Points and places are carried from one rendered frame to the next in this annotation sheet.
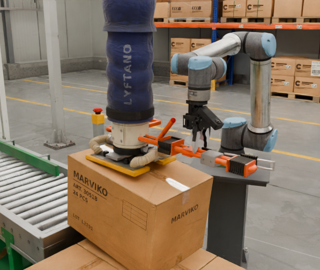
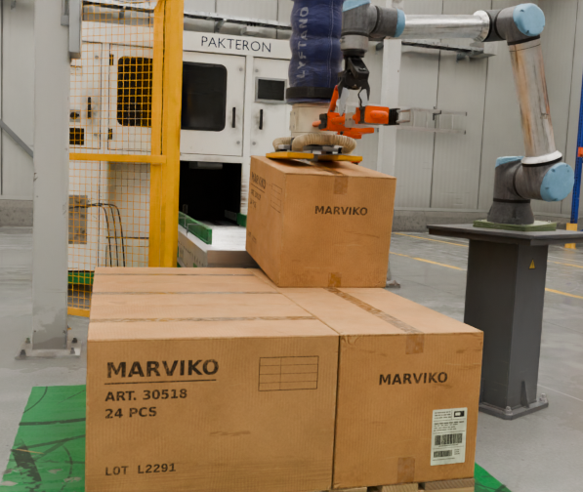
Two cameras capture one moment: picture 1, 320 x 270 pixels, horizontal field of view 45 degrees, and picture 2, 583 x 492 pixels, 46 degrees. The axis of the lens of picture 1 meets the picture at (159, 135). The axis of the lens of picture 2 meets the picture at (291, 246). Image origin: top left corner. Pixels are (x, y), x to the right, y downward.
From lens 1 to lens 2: 1.53 m
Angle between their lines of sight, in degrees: 34
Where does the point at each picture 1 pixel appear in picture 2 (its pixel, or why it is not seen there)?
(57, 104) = not seen: hidden behind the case
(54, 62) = (386, 158)
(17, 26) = (401, 153)
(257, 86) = (519, 85)
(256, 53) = (509, 32)
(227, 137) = (497, 181)
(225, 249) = (486, 368)
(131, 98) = (305, 70)
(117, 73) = (293, 41)
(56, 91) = not seen: hidden behind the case
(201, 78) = (350, 20)
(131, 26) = not seen: outside the picture
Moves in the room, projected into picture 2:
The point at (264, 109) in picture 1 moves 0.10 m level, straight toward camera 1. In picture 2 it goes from (534, 123) to (520, 120)
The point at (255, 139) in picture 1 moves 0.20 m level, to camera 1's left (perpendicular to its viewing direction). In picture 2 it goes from (528, 176) to (478, 175)
